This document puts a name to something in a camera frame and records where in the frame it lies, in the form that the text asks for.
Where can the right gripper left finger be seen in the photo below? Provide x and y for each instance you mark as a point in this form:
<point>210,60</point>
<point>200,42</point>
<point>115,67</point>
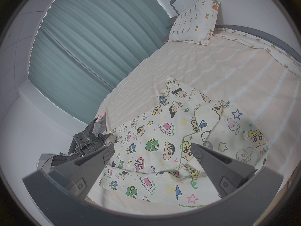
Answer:
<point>78,173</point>

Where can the pink garment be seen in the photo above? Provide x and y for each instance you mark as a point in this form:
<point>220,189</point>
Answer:
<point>102,116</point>

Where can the white printed pillow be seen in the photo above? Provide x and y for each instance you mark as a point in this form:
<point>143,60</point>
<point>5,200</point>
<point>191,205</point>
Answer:
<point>192,22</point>

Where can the bed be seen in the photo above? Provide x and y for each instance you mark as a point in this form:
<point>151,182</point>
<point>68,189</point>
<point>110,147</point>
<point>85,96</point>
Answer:
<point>211,67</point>

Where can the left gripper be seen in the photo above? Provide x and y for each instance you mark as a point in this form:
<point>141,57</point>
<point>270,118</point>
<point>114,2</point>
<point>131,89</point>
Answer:
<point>97,141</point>

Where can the grey knitted garment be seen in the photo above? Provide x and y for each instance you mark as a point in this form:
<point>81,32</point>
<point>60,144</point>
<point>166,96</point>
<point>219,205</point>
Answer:
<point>100,127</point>

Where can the blue-green curtain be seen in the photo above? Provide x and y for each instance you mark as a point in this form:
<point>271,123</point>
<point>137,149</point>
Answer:
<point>94,43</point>

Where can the white printed pyjama top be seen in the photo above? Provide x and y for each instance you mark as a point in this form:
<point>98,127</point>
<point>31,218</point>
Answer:
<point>152,138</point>

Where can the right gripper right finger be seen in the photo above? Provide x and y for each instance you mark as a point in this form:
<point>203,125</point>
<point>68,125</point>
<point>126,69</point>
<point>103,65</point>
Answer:
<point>221,171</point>

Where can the black garment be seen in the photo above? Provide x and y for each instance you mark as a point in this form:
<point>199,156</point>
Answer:
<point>92,126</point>

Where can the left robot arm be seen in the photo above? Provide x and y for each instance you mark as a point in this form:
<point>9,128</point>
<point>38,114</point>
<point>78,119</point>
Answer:
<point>61,160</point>

